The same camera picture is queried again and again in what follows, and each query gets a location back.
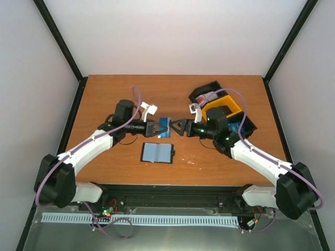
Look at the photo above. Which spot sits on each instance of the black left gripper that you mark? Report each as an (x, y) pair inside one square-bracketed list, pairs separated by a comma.
[(149, 128)]

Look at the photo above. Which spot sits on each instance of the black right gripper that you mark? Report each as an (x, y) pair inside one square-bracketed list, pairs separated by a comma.
[(183, 127)]

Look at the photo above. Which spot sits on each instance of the black leather card holder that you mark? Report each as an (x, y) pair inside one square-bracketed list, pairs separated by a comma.
[(162, 153)]

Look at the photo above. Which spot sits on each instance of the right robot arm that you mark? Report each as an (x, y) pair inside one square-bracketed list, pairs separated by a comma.
[(293, 190)]

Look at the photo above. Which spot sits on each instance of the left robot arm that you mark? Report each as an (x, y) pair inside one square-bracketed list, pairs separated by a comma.
[(56, 185)]

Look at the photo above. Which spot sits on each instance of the red white card stack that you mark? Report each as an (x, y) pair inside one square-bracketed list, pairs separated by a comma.
[(206, 97)]

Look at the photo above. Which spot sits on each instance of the black bin with red cards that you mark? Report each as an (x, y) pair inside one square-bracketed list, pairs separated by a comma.
[(199, 93)]

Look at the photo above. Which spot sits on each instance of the yellow bin with black cards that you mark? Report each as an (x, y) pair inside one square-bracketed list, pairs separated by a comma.
[(226, 103)]

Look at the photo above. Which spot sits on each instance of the blue card stack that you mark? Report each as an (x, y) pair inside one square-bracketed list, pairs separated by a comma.
[(234, 127)]

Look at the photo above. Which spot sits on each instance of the black bin with blue cards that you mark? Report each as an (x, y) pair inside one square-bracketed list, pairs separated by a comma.
[(249, 126)]

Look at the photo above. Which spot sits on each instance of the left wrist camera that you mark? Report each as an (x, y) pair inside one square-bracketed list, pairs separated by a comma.
[(149, 109)]

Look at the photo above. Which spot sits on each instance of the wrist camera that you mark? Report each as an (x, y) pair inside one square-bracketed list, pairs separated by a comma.
[(195, 110), (149, 109)]

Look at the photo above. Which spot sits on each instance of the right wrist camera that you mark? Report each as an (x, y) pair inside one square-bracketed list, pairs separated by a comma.
[(195, 110)]

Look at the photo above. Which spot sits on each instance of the light blue cable duct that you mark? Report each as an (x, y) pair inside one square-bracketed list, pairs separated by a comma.
[(143, 220)]

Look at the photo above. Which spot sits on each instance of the black aluminium frame rail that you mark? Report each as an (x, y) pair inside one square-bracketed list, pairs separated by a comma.
[(52, 26)]

